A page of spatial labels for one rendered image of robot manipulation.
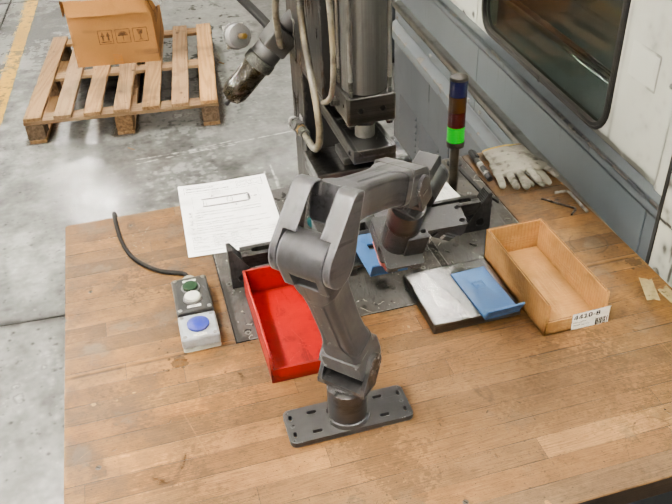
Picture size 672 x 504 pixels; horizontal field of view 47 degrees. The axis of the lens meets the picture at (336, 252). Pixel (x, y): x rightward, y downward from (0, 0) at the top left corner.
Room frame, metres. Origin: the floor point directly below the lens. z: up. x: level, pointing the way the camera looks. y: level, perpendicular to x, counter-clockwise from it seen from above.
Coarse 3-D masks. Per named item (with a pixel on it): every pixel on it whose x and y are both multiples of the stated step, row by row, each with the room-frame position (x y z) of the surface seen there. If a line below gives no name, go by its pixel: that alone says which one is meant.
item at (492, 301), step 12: (456, 276) 1.16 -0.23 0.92; (468, 276) 1.16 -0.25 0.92; (480, 276) 1.16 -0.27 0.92; (468, 288) 1.12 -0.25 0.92; (480, 288) 1.12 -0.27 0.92; (492, 288) 1.12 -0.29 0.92; (480, 300) 1.08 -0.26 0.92; (492, 300) 1.08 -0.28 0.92; (504, 300) 1.08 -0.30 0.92; (480, 312) 1.05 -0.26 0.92; (492, 312) 1.02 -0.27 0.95; (504, 312) 1.04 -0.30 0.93
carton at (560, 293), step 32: (512, 224) 1.26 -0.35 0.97; (544, 224) 1.26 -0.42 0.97; (512, 256) 1.24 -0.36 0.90; (544, 256) 1.24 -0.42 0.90; (576, 256) 1.14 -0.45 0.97; (512, 288) 1.13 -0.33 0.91; (544, 288) 1.13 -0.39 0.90; (576, 288) 1.12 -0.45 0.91; (544, 320) 1.01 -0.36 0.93; (576, 320) 1.02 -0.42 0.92
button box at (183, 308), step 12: (120, 240) 1.36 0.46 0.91; (144, 264) 1.27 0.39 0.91; (192, 276) 1.20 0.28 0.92; (204, 276) 1.19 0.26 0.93; (180, 288) 1.15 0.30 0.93; (204, 288) 1.15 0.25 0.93; (180, 300) 1.12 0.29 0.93; (204, 300) 1.11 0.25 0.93; (180, 312) 1.08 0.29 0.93; (192, 312) 1.08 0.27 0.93
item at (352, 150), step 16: (336, 112) 1.39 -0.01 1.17; (336, 128) 1.30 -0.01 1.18; (368, 128) 1.25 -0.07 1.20; (336, 144) 1.28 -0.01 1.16; (352, 144) 1.23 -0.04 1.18; (368, 144) 1.22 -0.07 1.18; (384, 144) 1.22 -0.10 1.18; (400, 144) 1.30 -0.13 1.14; (320, 160) 1.25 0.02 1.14; (336, 160) 1.24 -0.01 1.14; (352, 160) 1.21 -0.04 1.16; (368, 160) 1.20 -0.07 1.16; (320, 176) 1.19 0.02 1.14; (336, 176) 1.20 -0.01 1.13
